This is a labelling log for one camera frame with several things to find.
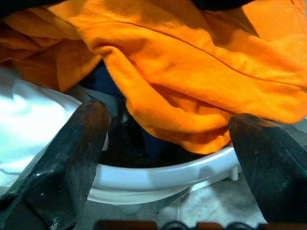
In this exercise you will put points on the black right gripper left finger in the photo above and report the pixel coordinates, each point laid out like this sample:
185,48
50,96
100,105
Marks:
60,172

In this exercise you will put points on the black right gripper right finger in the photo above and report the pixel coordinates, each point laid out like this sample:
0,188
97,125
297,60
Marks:
275,172

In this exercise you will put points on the black knit garment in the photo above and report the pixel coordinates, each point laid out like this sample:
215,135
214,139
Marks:
14,7

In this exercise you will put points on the dark navy garment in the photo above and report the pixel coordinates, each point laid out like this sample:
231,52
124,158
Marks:
103,76

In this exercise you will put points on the orange garment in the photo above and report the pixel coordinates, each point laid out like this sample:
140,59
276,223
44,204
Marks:
180,72

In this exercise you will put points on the white garment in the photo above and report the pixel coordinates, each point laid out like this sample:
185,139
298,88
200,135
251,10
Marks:
28,119

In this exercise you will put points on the white laundry basket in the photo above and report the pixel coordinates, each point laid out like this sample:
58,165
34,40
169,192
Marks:
156,175

